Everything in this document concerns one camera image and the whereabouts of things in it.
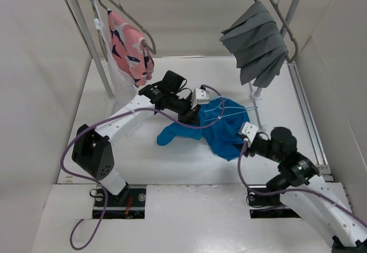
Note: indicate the grey hanging garment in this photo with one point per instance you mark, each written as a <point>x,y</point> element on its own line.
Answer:
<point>257,45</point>

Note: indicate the light blue wire hanger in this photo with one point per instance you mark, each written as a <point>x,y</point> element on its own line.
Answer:
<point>225,108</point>

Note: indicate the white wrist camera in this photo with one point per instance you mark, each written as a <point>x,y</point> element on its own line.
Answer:
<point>248,132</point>
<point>199,96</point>

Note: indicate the aluminium rail right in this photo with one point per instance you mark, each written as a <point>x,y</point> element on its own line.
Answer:
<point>320,157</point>

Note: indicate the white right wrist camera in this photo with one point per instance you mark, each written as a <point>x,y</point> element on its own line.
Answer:
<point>248,132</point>

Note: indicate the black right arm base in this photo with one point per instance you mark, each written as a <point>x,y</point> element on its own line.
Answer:
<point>268,207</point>

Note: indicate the pink patterned garment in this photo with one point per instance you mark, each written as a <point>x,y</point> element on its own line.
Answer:
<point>128,50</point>

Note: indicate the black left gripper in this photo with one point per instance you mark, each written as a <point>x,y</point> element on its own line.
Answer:
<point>190,116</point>

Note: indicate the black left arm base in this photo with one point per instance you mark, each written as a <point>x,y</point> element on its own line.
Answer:
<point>132,206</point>

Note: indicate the blue t shirt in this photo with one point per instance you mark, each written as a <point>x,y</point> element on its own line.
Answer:
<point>222,137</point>

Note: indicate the white hanging garment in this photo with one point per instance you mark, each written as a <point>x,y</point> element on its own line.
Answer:
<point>123,84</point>

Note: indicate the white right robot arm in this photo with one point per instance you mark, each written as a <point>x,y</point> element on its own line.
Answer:
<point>301,187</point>

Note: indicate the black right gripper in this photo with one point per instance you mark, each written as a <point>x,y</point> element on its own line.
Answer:
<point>249,150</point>

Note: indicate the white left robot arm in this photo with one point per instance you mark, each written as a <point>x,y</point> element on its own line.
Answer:
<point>93,150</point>

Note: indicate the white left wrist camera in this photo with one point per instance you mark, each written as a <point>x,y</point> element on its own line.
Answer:
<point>199,96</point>

